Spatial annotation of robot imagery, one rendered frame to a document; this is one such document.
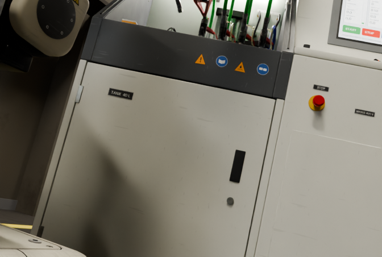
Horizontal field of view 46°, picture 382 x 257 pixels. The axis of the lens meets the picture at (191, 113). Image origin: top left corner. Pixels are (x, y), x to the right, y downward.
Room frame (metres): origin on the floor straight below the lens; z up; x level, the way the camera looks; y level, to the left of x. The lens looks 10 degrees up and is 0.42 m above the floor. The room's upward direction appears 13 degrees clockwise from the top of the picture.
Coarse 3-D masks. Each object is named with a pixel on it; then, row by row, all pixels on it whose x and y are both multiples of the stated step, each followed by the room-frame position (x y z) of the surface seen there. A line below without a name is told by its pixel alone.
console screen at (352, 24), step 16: (336, 0) 1.66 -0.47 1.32; (352, 0) 1.66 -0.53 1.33; (368, 0) 1.65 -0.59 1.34; (336, 16) 1.64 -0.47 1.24; (352, 16) 1.64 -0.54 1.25; (368, 16) 1.63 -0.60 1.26; (336, 32) 1.62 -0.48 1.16; (352, 32) 1.62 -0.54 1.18; (368, 32) 1.61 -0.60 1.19; (368, 48) 1.60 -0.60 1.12
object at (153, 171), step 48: (96, 96) 1.46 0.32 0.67; (144, 96) 1.44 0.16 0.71; (192, 96) 1.42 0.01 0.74; (240, 96) 1.40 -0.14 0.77; (96, 144) 1.46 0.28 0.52; (144, 144) 1.44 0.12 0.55; (192, 144) 1.42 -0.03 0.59; (240, 144) 1.40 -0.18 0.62; (96, 192) 1.45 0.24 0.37; (144, 192) 1.43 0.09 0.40; (192, 192) 1.41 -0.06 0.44; (240, 192) 1.39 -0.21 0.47; (48, 240) 1.47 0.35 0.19; (96, 240) 1.45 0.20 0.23; (144, 240) 1.43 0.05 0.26; (192, 240) 1.41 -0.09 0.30; (240, 240) 1.39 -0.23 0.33
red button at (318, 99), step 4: (312, 96) 1.37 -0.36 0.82; (316, 96) 1.34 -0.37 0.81; (320, 96) 1.33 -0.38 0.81; (312, 100) 1.37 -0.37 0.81; (316, 100) 1.33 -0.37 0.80; (320, 100) 1.33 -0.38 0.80; (324, 100) 1.33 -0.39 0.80; (312, 104) 1.37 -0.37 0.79; (316, 104) 1.34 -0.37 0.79; (320, 104) 1.33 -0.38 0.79; (324, 104) 1.37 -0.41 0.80; (312, 108) 1.37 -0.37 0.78; (316, 108) 1.37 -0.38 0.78; (320, 108) 1.37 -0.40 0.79
